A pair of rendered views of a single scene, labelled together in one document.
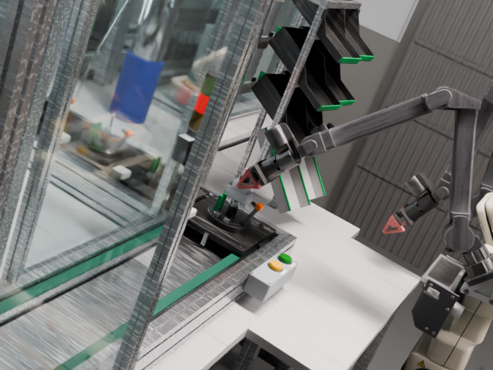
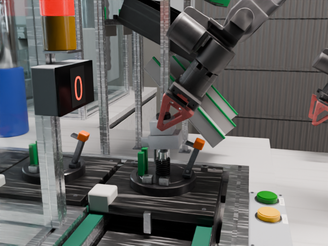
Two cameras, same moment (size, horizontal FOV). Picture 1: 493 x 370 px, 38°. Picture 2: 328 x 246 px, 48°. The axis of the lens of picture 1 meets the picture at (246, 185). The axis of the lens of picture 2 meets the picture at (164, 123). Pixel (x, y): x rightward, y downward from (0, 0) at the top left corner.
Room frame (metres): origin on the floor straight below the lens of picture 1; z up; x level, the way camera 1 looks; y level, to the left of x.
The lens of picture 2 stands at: (1.26, 0.09, 1.30)
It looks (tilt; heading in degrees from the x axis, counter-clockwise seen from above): 15 degrees down; 354
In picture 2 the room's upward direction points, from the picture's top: straight up
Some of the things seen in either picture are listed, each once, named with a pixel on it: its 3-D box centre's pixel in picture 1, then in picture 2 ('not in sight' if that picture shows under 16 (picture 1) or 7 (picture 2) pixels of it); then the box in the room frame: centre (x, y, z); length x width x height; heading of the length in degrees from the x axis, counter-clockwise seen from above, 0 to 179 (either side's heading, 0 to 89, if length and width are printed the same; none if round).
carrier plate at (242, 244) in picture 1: (227, 223); (163, 186); (2.00, 0.01, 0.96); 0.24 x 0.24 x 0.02; 71
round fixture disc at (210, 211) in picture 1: (229, 218); (163, 178); (2.00, 0.01, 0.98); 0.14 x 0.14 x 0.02
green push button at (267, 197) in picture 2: (285, 259); (266, 199); (1.91, -0.19, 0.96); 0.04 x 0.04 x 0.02
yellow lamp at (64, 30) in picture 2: not in sight; (58, 32); (1.86, 0.19, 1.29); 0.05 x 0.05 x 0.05
